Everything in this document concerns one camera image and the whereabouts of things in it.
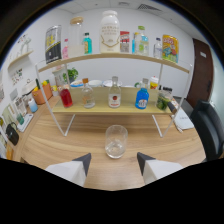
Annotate red and white can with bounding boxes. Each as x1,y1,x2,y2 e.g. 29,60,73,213
119,30,131,54

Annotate clear bottle with red label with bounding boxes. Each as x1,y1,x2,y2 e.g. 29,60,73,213
107,76,122,109

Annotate white zip pouch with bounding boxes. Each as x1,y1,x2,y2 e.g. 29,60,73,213
171,106,195,132

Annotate black chair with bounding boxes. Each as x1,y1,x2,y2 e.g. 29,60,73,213
189,99,224,163

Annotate clear bottle with orange cap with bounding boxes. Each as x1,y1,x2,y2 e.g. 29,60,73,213
81,77,96,110

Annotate clear bottle with green cap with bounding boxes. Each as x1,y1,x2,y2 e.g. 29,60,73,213
134,25,150,57

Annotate slim blue bottle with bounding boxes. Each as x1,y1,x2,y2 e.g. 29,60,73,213
131,32,138,55

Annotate teal liquid bottle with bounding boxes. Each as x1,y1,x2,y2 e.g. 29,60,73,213
82,32,93,55

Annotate green leafy plant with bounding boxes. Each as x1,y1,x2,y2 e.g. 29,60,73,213
62,67,80,84

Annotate black foil bag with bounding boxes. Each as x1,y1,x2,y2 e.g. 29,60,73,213
44,24,63,65

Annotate orange pot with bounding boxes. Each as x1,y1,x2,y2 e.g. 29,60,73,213
31,83,54,106

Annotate glass jar with wooden lid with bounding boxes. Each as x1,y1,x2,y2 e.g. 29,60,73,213
68,16,85,58

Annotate brown door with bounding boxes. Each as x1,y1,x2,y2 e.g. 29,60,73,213
185,38,214,109

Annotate white tray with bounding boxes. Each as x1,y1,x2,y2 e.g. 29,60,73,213
16,113,34,133

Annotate blue rimmed bowl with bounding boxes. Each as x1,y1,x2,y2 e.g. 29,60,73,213
69,79,84,89

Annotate yellow snack bag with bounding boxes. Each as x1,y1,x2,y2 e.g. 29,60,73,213
161,34,180,64

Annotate white frame wooden shelf rack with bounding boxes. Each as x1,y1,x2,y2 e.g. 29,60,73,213
34,52,194,138

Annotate red liquid bottle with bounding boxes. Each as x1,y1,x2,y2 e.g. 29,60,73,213
59,84,74,109

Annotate clear glass tumbler with ice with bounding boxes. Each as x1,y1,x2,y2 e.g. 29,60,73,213
104,124,129,160

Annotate wooden wall shelf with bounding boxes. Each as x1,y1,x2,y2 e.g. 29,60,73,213
7,49,35,70

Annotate small black handbag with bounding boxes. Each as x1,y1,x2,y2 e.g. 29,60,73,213
5,122,20,146

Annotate small pink bottle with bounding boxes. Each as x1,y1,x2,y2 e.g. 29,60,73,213
62,38,70,60

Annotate blue liquid bottle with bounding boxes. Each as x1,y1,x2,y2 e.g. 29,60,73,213
134,78,150,110

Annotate large white bottle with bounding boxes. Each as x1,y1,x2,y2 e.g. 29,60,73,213
99,9,121,54

